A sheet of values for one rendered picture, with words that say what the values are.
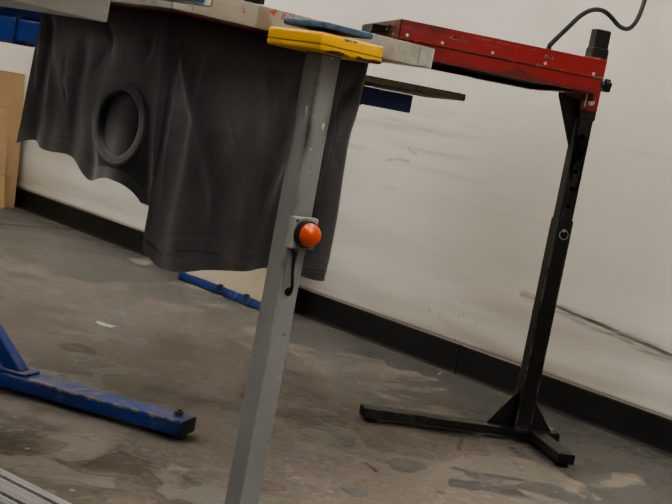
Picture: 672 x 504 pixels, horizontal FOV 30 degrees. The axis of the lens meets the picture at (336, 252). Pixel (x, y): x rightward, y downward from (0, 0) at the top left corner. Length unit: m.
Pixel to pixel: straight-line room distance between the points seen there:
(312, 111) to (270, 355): 0.38
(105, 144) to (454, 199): 2.51
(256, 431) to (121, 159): 0.53
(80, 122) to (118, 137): 0.15
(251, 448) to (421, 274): 2.75
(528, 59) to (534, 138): 1.06
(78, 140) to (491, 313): 2.39
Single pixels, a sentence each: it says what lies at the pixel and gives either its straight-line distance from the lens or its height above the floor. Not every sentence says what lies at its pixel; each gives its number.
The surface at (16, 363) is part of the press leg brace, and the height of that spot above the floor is 0.08.
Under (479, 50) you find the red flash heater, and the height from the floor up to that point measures 1.07.
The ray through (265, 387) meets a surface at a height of 0.40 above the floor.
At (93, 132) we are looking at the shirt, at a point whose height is 0.73.
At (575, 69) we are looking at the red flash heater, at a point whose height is 1.07.
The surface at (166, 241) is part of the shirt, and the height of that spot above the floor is 0.57.
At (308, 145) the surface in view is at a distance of 1.92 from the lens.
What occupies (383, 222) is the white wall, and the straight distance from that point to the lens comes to 4.84.
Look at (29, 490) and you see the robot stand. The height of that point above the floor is 0.23.
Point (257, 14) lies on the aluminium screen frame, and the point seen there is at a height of 0.97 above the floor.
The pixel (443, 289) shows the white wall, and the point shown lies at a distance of 4.60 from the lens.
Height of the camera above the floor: 0.84
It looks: 6 degrees down
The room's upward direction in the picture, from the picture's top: 11 degrees clockwise
